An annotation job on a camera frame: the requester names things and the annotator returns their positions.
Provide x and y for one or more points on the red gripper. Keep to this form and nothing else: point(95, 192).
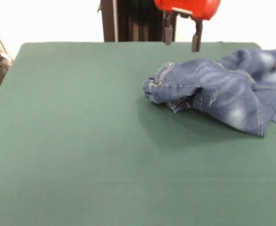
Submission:
point(194, 7)

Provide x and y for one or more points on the blue denim jeans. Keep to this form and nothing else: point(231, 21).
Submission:
point(222, 89)

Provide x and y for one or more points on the dark green table cloth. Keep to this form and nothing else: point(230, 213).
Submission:
point(81, 153)

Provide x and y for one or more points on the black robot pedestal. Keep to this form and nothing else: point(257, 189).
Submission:
point(133, 21)

